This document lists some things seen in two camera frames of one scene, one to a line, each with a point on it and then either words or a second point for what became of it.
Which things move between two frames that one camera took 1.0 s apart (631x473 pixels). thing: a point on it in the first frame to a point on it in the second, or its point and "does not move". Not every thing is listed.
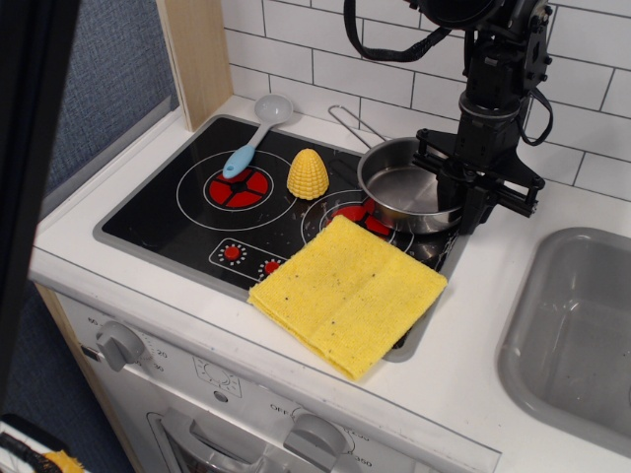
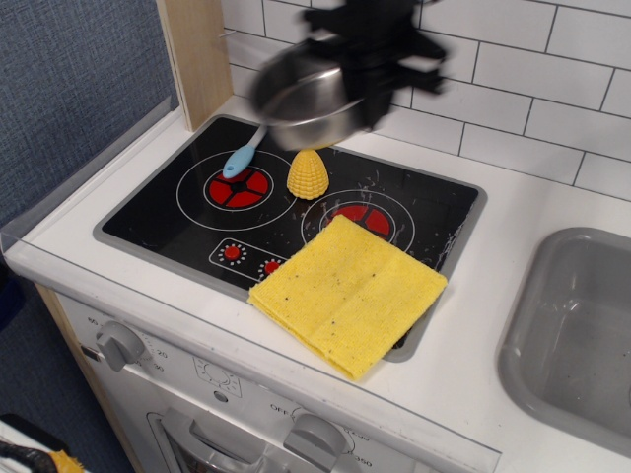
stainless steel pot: x=399 y=187 to x=302 y=93
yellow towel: x=346 y=294 does not move
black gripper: x=485 y=148 to x=373 y=42
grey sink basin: x=565 y=349 does not move
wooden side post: x=197 y=50 does not move
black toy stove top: x=172 y=201 does not move
